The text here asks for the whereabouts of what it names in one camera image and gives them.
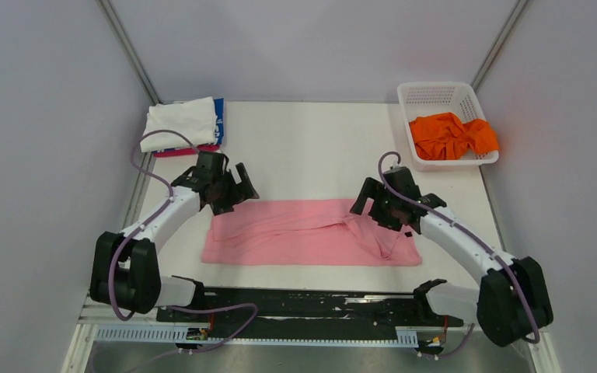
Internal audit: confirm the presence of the silver aluminium frame post right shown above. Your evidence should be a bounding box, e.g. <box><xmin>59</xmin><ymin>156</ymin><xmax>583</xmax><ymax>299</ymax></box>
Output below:
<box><xmin>470</xmin><ymin>0</ymin><xmax>532</xmax><ymax>91</ymax></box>

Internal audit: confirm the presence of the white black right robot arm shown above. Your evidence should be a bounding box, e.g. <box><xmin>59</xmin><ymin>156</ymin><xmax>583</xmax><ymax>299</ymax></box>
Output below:
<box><xmin>350</xmin><ymin>166</ymin><xmax>553</xmax><ymax>347</ymax></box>

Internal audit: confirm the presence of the silver aluminium front rail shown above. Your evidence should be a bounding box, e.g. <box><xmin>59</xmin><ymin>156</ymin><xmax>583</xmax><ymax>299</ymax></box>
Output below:
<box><xmin>78</xmin><ymin>289</ymin><xmax>548</xmax><ymax>333</ymax></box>

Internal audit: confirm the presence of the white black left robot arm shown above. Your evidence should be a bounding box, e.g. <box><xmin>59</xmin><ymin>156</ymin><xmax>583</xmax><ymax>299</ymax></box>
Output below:
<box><xmin>89</xmin><ymin>152</ymin><xmax>259</xmax><ymax>321</ymax></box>

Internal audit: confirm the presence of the pink t-shirt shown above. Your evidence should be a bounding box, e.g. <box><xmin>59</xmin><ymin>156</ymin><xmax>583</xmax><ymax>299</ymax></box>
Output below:
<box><xmin>201</xmin><ymin>199</ymin><xmax>423</xmax><ymax>267</ymax></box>

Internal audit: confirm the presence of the magenta folded t-shirt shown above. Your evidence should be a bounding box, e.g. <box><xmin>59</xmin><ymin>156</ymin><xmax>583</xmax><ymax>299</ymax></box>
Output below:
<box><xmin>152</xmin><ymin>145</ymin><xmax>221</xmax><ymax>158</ymax></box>

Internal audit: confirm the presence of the white folded t-shirt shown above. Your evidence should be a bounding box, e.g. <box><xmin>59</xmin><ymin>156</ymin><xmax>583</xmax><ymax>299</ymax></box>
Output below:
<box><xmin>140</xmin><ymin>96</ymin><xmax>217</xmax><ymax>152</ymax></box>

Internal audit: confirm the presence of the orange t-shirt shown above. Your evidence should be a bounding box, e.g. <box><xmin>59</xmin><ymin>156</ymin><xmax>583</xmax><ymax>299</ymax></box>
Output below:
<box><xmin>409</xmin><ymin>112</ymin><xmax>500</xmax><ymax>161</ymax></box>

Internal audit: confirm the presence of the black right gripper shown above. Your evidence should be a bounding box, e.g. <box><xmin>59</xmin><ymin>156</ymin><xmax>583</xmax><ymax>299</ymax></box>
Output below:
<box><xmin>349</xmin><ymin>178</ymin><xmax>400</xmax><ymax>232</ymax></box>

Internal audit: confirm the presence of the silver aluminium frame post left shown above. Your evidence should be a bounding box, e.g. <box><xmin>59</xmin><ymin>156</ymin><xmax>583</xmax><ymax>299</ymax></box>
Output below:
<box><xmin>96</xmin><ymin>0</ymin><xmax>162</xmax><ymax>104</ymax></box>

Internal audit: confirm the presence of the white plastic basket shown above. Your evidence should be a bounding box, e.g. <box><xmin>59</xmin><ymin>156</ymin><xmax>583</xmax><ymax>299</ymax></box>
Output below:
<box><xmin>397</xmin><ymin>82</ymin><xmax>499</xmax><ymax>172</ymax></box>

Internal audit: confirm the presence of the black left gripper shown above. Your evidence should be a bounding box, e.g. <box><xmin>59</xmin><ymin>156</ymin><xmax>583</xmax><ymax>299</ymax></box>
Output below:
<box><xmin>210</xmin><ymin>163</ymin><xmax>258</xmax><ymax>216</ymax></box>

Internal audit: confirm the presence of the white slotted cable duct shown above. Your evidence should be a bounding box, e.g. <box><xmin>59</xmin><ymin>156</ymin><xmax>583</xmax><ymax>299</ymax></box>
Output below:
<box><xmin>93</xmin><ymin>325</ymin><xmax>419</xmax><ymax>348</ymax></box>

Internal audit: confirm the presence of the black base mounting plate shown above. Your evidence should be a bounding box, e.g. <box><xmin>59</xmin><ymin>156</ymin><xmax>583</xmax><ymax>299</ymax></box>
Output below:
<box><xmin>152</xmin><ymin>287</ymin><xmax>463</xmax><ymax>341</ymax></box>

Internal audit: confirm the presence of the blue folded t-shirt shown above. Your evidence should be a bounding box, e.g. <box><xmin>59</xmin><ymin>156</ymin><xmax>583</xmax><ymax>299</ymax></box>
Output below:
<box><xmin>214</xmin><ymin>98</ymin><xmax>225</xmax><ymax>145</ymax></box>

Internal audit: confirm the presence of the silver aluminium frame post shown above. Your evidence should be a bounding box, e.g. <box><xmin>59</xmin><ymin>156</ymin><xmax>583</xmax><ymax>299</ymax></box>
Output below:
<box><xmin>470</xmin><ymin>0</ymin><xmax>532</xmax><ymax>91</ymax></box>
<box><xmin>96</xmin><ymin>0</ymin><xmax>162</xmax><ymax>104</ymax></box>

